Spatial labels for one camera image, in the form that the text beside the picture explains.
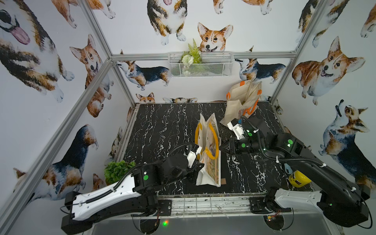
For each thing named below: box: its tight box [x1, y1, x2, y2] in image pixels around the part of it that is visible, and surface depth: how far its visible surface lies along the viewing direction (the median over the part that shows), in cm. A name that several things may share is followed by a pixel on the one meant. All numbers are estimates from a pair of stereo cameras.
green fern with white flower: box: [179, 38, 203, 76], surface depth 85 cm
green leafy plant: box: [104, 160, 137, 186], surface depth 72 cm
